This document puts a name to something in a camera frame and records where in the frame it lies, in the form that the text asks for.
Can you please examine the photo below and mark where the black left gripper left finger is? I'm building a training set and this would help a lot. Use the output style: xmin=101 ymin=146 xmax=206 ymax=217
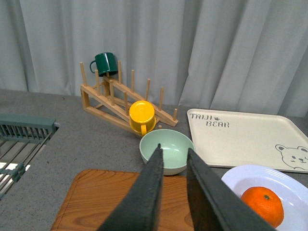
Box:
xmin=98 ymin=144 xmax=164 ymax=231

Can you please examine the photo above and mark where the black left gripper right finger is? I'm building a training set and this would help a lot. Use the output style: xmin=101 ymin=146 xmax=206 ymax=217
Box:
xmin=187 ymin=148 xmax=275 ymax=231

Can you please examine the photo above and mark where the orange fruit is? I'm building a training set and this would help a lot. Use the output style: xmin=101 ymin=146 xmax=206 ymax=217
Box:
xmin=241 ymin=186 xmax=284 ymax=228

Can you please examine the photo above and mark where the white plate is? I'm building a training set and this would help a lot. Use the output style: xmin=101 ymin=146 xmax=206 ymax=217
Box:
xmin=222 ymin=165 xmax=308 ymax=231

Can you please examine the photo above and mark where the wooden cutting board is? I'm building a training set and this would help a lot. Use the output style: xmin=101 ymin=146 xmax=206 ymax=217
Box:
xmin=51 ymin=169 xmax=193 ymax=231

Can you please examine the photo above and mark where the beige bear tray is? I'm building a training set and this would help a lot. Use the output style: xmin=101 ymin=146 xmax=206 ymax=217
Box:
xmin=187 ymin=109 xmax=308 ymax=173

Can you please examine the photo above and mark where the light green bowl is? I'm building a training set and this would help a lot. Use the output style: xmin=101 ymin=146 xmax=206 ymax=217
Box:
xmin=139 ymin=129 xmax=194 ymax=176

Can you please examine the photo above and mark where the yellow mug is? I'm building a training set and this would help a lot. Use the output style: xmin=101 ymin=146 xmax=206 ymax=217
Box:
xmin=129 ymin=100 xmax=156 ymax=136

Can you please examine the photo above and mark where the wooden dish rack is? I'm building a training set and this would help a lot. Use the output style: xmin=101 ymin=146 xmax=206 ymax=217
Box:
xmin=79 ymin=60 xmax=179 ymax=137

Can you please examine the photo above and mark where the grey sink drying rack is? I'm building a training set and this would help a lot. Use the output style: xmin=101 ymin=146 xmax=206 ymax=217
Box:
xmin=0 ymin=114 xmax=57 ymax=199

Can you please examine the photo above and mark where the dark green mug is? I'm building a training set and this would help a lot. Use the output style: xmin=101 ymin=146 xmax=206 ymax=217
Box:
xmin=89 ymin=52 xmax=118 ymax=77

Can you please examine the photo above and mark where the grey curtain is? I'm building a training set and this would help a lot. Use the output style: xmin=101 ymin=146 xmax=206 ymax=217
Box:
xmin=0 ymin=0 xmax=308 ymax=117

